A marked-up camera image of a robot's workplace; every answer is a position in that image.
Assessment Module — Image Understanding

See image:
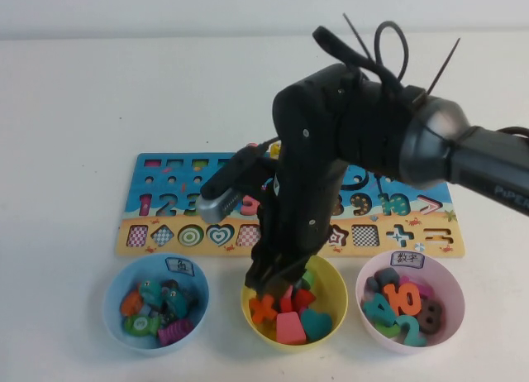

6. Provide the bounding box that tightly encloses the paper label on pink bowl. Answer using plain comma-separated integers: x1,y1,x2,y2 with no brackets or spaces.
390,251,427,270

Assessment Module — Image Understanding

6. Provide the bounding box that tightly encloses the purple fish piece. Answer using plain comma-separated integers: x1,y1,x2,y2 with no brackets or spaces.
157,318,194,346

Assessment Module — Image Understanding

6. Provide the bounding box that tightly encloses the orange number ten piece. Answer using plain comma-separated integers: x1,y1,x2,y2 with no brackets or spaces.
382,281,422,317

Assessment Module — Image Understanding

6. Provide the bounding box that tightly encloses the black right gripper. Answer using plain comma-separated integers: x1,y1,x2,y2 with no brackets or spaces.
244,158,348,296

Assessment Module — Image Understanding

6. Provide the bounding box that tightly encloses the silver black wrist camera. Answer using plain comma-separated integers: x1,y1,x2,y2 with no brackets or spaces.
196,144,276,225

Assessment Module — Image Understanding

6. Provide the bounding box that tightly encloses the orange fish piece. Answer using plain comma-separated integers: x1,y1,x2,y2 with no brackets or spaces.
120,289,145,317

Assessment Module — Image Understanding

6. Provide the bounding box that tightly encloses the yellow plastic bowl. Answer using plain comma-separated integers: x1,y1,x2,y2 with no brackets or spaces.
240,254,349,356

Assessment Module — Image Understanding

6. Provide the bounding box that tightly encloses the thin black camera cable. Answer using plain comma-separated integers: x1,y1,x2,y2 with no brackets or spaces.
247,136,282,151

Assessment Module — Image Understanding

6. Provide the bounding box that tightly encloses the light blue plastic bowl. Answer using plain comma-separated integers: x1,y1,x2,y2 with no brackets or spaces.
102,252,211,350

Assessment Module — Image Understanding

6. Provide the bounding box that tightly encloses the teal fish piece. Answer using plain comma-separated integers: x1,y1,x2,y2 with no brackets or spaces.
138,277,164,308
160,289,189,317

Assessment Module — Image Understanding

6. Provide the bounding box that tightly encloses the pink greater-than sign piece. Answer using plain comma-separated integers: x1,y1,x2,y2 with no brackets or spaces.
417,193,444,213

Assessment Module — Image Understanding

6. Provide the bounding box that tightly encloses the green fish piece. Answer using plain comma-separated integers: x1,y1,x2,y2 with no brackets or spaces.
122,314,160,337

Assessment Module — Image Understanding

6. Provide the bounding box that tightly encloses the magenta number piece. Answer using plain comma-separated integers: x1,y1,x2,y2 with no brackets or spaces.
398,275,433,300

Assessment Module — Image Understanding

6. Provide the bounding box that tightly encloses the brown number eight piece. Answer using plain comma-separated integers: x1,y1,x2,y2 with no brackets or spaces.
415,299,443,334

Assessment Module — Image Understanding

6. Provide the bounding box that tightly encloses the teal number two piece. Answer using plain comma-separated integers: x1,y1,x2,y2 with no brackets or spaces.
390,314,427,348

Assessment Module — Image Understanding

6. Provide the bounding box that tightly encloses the dark blue number piece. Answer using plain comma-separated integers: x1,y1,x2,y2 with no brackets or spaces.
374,268,400,294

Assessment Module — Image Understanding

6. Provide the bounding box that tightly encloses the red block piece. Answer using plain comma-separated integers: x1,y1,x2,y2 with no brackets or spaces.
293,289,317,313
279,286,295,315

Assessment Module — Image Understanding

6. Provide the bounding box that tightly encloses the teal number four piece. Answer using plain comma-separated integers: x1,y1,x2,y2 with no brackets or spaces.
362,293,400,328

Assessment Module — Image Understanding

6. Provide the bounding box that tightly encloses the black sleeved cable bundle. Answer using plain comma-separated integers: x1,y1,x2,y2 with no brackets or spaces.
312,25,414,98

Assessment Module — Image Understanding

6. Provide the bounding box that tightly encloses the black looped cable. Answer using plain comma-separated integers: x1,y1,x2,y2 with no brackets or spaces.
374,20,411,84

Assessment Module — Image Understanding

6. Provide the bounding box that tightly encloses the grey number piece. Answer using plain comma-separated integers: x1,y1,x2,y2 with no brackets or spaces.
363,276,381,303

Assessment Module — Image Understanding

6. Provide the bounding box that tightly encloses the pink trapezoid piece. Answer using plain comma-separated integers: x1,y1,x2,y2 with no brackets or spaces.
275,311,307,345

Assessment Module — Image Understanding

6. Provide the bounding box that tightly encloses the black zip tie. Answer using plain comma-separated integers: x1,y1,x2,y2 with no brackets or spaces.
341,12,375,63
427,37,462,100

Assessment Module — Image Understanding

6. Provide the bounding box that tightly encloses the paper label on blue bowl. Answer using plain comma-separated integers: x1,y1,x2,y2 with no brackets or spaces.
164,256,197,273

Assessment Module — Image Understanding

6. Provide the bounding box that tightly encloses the pink number five piece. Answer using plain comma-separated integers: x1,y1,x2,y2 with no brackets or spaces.
241,195,261,217

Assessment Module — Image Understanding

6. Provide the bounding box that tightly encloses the orange cross piece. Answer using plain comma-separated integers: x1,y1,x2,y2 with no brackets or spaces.
248,294,279,323

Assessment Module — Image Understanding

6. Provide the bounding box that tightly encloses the colourful wooden puzzle board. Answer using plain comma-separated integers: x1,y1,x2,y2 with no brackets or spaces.
113,151,467,259

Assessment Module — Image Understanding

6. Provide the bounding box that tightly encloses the teal heart piece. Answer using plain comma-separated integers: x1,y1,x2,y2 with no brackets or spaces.
299,308,334,342

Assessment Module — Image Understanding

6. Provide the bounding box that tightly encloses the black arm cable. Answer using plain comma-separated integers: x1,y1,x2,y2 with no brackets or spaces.
493,127,529,140

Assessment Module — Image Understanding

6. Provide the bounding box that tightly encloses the pale pink plastic bowl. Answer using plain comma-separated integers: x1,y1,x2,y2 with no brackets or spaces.
355,249,466,356

